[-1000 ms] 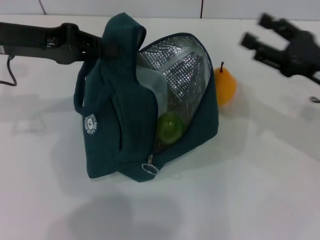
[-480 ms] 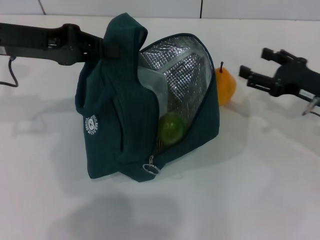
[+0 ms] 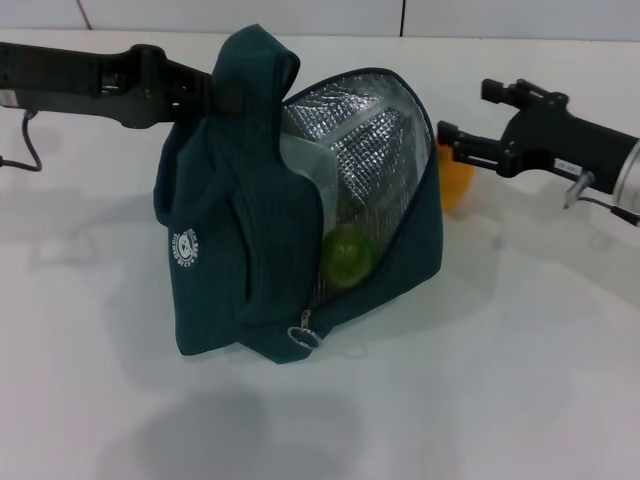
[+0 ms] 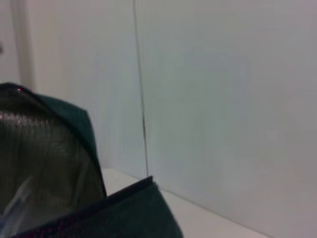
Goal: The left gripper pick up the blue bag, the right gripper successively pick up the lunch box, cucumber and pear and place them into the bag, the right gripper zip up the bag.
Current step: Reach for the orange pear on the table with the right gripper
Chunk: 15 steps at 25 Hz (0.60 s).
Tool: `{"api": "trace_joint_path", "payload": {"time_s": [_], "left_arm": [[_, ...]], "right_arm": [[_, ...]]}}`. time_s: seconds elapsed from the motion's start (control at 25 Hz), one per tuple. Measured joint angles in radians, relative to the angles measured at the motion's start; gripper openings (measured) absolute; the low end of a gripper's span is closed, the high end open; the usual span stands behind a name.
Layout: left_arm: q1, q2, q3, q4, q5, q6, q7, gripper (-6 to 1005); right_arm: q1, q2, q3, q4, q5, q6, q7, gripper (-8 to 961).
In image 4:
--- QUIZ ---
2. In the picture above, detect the dark teal insulated lunch bag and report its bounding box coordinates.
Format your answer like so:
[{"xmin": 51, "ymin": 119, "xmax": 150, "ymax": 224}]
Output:
[{"xmin": 0, "ymin": 81, "xmax": 185, "ymax": 238}]

